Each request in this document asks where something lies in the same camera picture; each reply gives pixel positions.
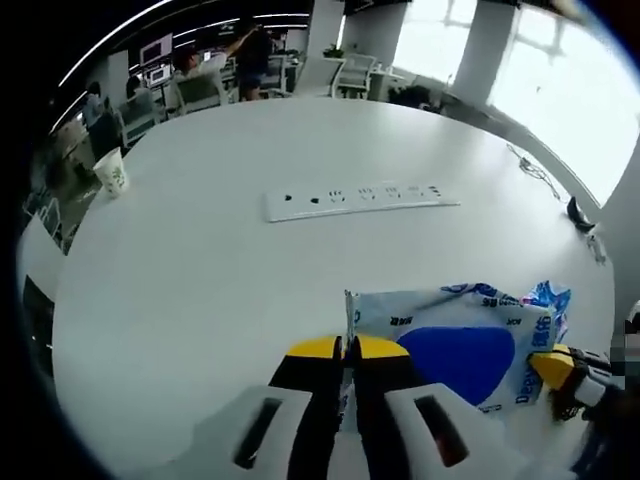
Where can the blue wet wipes pack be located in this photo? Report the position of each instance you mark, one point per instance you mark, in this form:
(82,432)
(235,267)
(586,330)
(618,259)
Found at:
(460,360)

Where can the small white adapter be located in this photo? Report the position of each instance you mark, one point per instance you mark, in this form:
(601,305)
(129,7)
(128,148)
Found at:
(597,247)

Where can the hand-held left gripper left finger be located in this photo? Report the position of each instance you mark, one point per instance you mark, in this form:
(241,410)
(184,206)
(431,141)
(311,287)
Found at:
(310,410)

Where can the wall monitor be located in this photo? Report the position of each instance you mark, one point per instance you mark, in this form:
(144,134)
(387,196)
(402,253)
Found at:
(156,50)

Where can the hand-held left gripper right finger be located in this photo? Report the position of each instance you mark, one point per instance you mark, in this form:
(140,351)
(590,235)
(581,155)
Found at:
(385,410)

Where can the black curved object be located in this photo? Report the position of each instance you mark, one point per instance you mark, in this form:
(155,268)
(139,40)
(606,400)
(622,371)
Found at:
(580,216)

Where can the white power strip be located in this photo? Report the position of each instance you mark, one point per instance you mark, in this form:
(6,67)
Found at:
(360,200)

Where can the floral paper cup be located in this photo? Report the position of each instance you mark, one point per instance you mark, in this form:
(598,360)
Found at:
(112,172)

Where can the person's blue striped clothing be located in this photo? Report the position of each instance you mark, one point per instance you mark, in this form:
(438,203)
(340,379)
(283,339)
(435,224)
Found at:
(595,450)

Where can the white office chair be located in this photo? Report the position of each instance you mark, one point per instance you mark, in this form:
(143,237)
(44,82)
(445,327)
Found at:
(355,75)
(200,95)

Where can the green potted plant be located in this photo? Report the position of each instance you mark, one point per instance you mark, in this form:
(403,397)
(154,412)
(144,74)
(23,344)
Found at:
(332,51)

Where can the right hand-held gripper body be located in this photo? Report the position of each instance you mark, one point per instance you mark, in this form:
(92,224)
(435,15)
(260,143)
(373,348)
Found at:
(634,310)

